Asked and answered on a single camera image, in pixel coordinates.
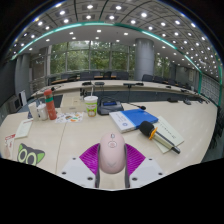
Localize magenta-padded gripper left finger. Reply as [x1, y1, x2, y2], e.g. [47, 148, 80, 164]
[58, 143, 101, 189]

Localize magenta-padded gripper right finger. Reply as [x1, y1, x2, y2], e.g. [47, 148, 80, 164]
[124, 143, 165, 189]

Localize pink computer mouse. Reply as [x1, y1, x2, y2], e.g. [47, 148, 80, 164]
[98, 132, 127, 175]

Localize cat-face mouse pad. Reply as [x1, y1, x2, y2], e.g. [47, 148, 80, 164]
[16, 143, 46, 167]

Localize blue notebook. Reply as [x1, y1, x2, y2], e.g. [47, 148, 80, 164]
[119, 108, 159, 130]

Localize white booklet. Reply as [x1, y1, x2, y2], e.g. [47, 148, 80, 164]
[153, 115, 185, 154]

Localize colourful sticker sheet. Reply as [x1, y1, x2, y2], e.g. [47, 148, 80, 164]
[54, 112, 84, 124]

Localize printed paper cup with straw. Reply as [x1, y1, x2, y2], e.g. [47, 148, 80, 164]
[83, 87, 99, 118]

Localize beige cardboard box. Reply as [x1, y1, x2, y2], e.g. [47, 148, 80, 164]
[60, 95, 88, 114]

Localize dark conference microphone unit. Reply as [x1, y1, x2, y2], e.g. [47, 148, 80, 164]
[97, 99, 125, 116]

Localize red thermos bottle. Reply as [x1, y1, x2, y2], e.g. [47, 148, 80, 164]
[43, 88, 58, 121]

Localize white paper document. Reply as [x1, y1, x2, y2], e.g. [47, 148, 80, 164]
[14, 119, 34, 139]

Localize stacked white paper cups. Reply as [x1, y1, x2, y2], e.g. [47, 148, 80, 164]
[28, 101, 40, 122]

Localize long curved conference desk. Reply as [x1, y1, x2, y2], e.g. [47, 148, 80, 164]
[31, 79, 204, 102]

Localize dark office chairs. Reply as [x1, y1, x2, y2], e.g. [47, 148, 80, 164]
[48, 70, 188, 88]

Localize white upright board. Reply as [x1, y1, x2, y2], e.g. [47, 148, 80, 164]
[19, 90, 28, 106]

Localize grey box-shaped device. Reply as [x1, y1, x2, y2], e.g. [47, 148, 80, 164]
[8, 96, 23, 113]

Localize ceiling lights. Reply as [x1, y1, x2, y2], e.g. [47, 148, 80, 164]
[9, 1, 221, 78]

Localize handheld microphone with orange ring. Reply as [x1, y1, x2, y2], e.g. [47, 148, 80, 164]
[138, 120, 182, 155]

